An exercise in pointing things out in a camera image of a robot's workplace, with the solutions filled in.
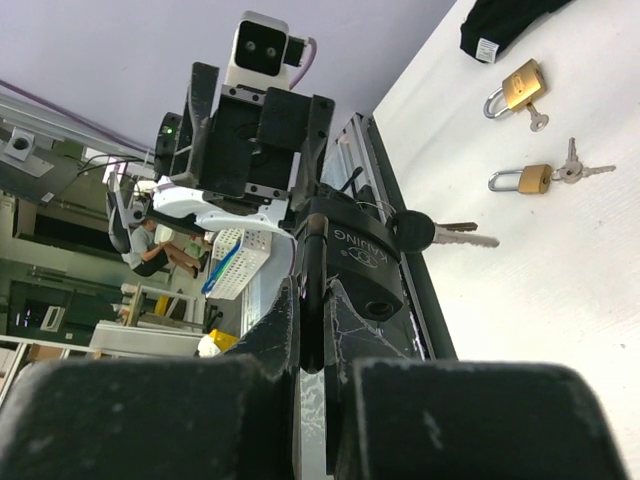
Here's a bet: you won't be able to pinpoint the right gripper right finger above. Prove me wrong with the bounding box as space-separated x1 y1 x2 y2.
324 281 627 479

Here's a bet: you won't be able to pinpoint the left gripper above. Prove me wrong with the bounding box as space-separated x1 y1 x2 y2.
170 62 335 212

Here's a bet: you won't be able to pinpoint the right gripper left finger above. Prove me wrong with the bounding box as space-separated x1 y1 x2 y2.
1 279 301 479

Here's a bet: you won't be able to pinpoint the black padlock shackle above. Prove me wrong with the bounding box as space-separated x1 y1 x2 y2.
295 183 404 373

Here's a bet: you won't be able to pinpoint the black-headed keys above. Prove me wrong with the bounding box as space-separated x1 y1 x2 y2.
387 210 500 253

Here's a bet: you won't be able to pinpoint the medium brass padlock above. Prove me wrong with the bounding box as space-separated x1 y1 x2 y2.
483 58 549 132

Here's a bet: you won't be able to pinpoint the silver keys of small padlock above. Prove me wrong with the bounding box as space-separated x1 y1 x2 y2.
551 137 616 184

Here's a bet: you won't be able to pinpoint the small brass padlock long shackle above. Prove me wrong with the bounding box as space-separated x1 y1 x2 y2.
487 164 553 195

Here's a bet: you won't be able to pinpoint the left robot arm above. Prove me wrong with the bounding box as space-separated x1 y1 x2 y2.
153 62 335 231

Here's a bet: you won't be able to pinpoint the yellow plastic crate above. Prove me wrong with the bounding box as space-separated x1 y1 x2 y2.
208 329 239 352

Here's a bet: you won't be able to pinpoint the white perforated basket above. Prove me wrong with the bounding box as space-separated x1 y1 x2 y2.
201 229 272 300

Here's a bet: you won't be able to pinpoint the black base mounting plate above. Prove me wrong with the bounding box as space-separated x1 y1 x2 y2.
367 119 458 360

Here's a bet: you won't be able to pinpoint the seated person in background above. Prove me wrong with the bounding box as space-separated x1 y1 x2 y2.
121 219 210 279

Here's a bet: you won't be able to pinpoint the black printed garment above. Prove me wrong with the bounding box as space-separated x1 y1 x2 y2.
459 0 570 64

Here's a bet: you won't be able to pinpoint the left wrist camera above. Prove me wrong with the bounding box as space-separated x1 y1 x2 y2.
224 11 309 91

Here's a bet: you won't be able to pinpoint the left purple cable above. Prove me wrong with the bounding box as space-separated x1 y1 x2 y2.
0 37 321 151

